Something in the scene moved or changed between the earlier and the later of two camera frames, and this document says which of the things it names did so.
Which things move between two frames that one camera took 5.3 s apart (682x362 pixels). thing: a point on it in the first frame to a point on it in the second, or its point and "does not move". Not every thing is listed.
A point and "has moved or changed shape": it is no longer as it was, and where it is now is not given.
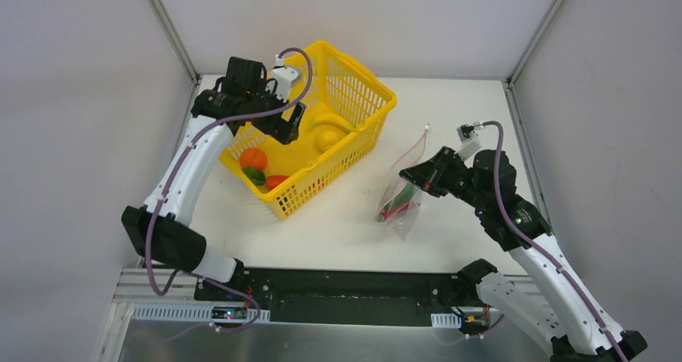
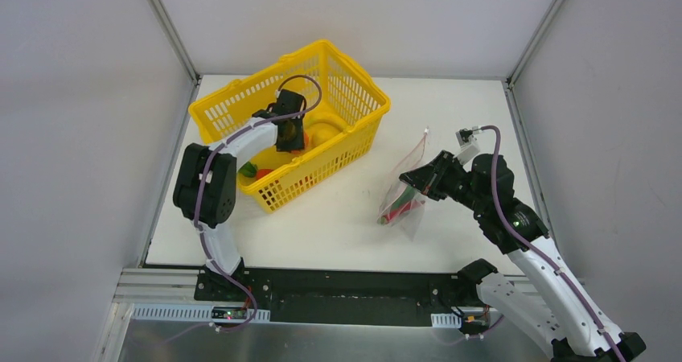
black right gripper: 441,173 does not move
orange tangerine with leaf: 252,163 has moved or changed shape
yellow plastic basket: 344,106 does not move
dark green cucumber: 404,195 does not move
